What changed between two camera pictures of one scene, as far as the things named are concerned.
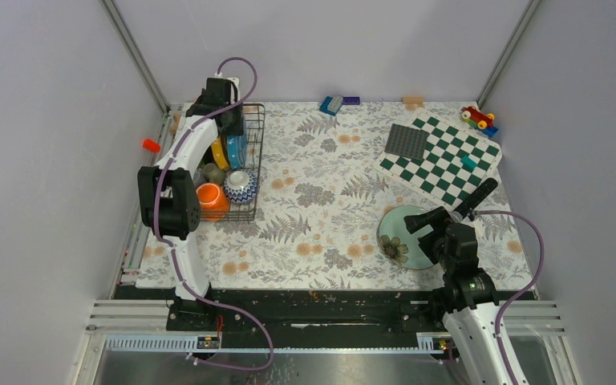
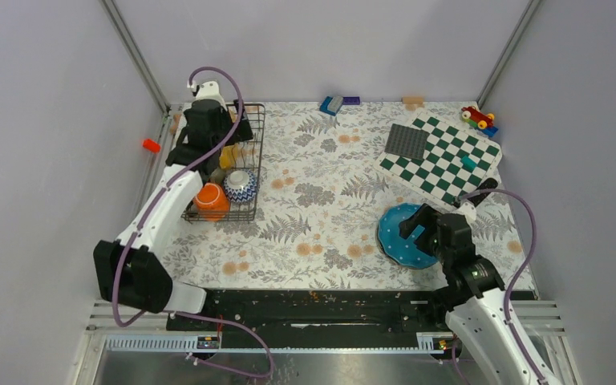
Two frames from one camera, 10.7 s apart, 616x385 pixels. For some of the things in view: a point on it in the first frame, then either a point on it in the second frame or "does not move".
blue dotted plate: [237, 146] to [402, 251]
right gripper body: [432, 244] does not move
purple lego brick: [351, 100] does not move
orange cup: [214, 204] does not move
